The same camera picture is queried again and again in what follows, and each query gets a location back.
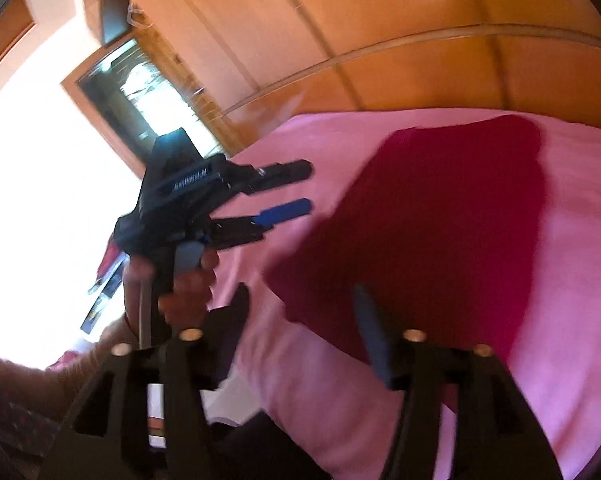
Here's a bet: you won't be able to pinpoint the magenta cloth garment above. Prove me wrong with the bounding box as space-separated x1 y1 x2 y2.
263 114 547 407

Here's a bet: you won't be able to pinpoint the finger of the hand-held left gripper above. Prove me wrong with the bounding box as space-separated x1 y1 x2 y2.
206 197 314 252
240 159 314 197

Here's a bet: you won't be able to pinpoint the blue wall pictures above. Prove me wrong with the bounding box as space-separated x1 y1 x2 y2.
79 269 127 336

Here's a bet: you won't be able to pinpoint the person's patterned clothing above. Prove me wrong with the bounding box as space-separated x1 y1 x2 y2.
0 350 56 466

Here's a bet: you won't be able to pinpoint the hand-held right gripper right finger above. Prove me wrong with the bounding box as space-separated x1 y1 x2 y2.
353 284 564 480

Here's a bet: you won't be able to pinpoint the person's left hand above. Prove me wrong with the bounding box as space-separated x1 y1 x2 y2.
122 247 222 332

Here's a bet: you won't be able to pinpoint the pink bed sheet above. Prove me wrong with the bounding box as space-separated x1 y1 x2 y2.
205 107 601 480

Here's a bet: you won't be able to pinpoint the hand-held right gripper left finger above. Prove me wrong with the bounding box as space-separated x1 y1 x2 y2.
38 283 252 480

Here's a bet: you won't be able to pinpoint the wooden wardrobe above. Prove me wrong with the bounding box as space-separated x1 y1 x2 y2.
80 0 601 157

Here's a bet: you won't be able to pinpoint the red hanging cloth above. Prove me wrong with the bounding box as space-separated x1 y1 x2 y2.
97 239 127 279

